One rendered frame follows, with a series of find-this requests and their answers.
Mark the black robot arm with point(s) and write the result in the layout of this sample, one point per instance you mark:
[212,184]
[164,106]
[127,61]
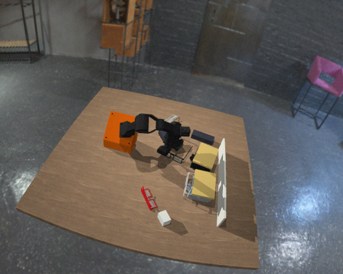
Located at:
[141,125]

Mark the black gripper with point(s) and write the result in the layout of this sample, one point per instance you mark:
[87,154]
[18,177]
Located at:
[165,149]

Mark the white cube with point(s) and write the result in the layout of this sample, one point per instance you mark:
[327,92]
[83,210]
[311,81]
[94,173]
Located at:
[164,218]

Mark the red glasses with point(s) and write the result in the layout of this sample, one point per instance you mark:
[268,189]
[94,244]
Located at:
[150,203]

